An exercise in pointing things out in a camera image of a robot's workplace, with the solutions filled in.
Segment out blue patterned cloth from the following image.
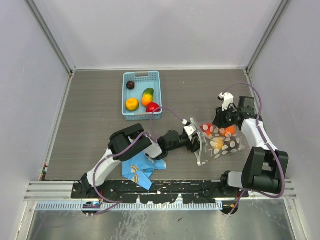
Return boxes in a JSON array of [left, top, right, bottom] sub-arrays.
[[122, 152, 167, 190]]

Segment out aluminium frame rail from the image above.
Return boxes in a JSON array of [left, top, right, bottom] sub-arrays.
[[23, 180, 76, 202]]

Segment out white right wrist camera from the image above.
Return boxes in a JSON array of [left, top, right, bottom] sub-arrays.
[[218, 92, 234, 111]]

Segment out clear polka dot zip bag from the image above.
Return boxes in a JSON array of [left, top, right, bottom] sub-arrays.
[[190, 118, 247, 167]]

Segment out red fake apple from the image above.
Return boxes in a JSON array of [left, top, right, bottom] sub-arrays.
[[145, 102, 161, 113]]

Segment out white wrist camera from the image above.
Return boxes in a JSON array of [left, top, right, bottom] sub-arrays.
[[182, 118, 198, 140], [218, 92, 234, 111]]

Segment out white slotted cable duct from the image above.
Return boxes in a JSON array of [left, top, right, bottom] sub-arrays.
[[35, 199, 223, 212]]

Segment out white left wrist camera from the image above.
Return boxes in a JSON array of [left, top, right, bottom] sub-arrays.
[[182, 118, 198, 140]]

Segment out orange fake fruit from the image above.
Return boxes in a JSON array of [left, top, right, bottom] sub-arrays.
[[141, 88, 154, 107]]

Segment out yellow fake lemon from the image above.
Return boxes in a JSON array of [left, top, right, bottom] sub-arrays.
[[125, 97, 140, 112]]

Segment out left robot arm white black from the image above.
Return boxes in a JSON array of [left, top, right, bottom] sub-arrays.
[[80, 122, 203, 198]]

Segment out bright orange fake ball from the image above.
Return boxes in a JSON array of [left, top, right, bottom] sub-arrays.
[[223, 125, 237, 137]]

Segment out small orange fake tangerine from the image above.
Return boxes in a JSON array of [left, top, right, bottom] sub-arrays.
[[210, 138, 224, 155]]

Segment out red fake strawberry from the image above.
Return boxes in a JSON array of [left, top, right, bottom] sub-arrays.
[[200, 123, 214, 137]]

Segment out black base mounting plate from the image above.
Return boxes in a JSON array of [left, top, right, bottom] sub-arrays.
[[71, 179, 251, 204]]

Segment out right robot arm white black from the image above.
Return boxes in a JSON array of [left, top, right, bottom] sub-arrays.
[[212, 92, 289, 198]]

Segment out dark purple fake plum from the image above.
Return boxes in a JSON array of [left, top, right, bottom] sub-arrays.
[[126, 81, 135, 90]]

